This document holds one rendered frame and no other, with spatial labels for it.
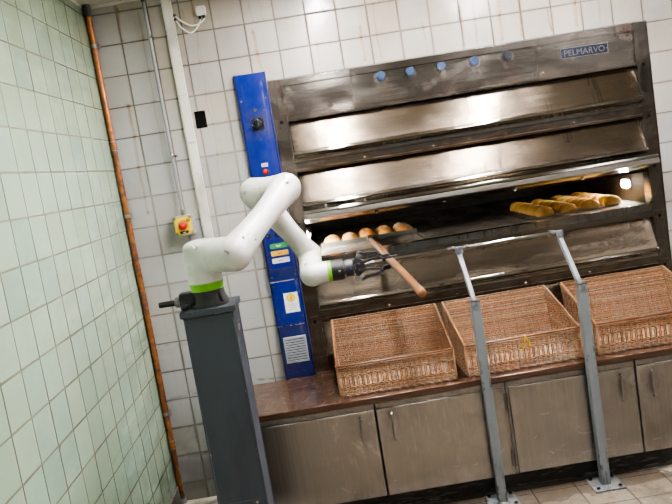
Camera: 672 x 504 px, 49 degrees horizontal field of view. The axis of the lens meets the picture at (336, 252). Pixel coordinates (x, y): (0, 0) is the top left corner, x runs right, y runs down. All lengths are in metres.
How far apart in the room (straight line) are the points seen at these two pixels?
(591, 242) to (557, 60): 0.95
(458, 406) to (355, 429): 0.48
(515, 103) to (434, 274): 0.97
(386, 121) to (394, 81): 0.20
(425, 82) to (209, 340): 1.82
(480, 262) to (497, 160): 0.53
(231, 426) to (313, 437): 0.70
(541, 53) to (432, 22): 0.58
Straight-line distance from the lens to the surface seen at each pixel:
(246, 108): 3.76
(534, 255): 3.96
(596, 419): 3.60
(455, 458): 3.55
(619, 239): 4.11
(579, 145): 4.01
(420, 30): 3.86
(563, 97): 3.99
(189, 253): 2.73
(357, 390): 3.44
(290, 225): 3.12
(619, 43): 4.14
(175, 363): 3.97
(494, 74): 3.92
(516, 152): 3.92
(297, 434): 3.44
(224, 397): 2.80
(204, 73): 3.83
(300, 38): 3.82
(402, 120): 3.80
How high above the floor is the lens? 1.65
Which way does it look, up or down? 7 degrees down
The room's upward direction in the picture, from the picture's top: 9 degrees counter-clockwise
